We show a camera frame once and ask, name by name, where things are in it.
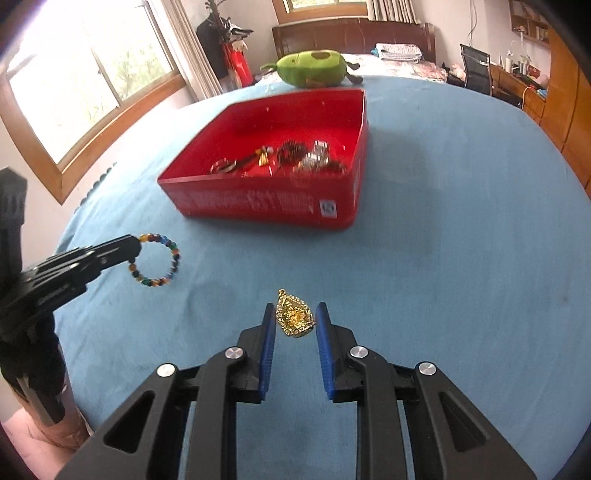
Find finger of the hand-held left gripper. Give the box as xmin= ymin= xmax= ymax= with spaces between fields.
xmin=54 ymin=234 xmax=143 ymax=288

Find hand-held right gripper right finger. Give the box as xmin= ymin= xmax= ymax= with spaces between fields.
xmin=316 ymin=302 xmax=539 ymax=480

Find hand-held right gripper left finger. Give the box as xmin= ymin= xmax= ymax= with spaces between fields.
xmin=55 ymin=303 xmax=278 ymax=480

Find gold pendant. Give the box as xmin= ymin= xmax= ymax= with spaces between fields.
xmin=276 ymin=288 xmax=316 ymax=339

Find multicolour bead bracelet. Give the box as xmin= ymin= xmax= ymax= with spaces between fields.
xmin=128 ymin=233 xmax=182 ymax=287

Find red box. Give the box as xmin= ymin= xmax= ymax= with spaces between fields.
xmin=158 ymin=89 xmax=369 ymax=232

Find black cord with gold charm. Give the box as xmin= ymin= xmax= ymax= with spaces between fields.
xmin=235 ymin=144 xmax=274 ymax=168

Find silver metal watch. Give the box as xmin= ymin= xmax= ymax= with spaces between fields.
xmin=294 ymin=140 xmax=334 ymax=174

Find black knotted bead cord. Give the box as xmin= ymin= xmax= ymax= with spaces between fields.
xmin=276 ymin=140 xmax=306 ymax=165

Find person's left forearm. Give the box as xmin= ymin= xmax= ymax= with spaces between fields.
xmin=9 ymin=369 xmax=89 ymax=450

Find person's left hand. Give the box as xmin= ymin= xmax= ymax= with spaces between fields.
xmin=0 ymin=316 xmax=66 ymax=386

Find pink cushion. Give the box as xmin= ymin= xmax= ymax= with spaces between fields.
xmin=0 ymin=408 xmax=88 ymax=480

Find blue blanket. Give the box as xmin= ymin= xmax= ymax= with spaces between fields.
xmin=53 ymin=74 xmax=591 ymax=480

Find beige curtain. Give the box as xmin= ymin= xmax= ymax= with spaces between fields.
xmin=168 ymin=0 xmax=223 ymax=100

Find red bag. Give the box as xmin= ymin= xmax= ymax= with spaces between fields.
xmin=222 ymin=41 xmax=254 ymax=88

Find black hanging clothes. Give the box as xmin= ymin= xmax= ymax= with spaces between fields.
xmin=196 ymin=0 xmax=254 ymax=80

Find green avocado plush toy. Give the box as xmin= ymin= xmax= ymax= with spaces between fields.
xmin=259 ymin=48 xmax=364 ymax=89

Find floral bed sheet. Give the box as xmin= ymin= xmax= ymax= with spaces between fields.
xmin=351 ymin=54 xmax=450 ymax=85

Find folded white blanket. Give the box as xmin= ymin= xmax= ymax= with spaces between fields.
xmin=375 ymin=43 xmax=423 ymax=63

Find dark wooden headboard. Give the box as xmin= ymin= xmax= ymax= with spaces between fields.
xmin=272 ymin=19 xmax=435 ymax=65

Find small wooden framed window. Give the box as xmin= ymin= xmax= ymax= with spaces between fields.
xmin=272 ymin=0 xmax=370 ymax=24

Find black office chair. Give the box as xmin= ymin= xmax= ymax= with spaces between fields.
xmin=459 ymin=44 xmax=494 ymax=95

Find wooden desk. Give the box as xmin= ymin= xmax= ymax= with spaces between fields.
xmin=489 ymin=60 xmax=561 ymax=126

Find wooden wardrobe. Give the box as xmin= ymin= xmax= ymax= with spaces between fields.
xmin=540 ymin=21 xmax=591 ymax=197

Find wooden wall shelf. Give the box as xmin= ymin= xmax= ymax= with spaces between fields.
xmin=509 ymin=0 xmax=552 ymax=45

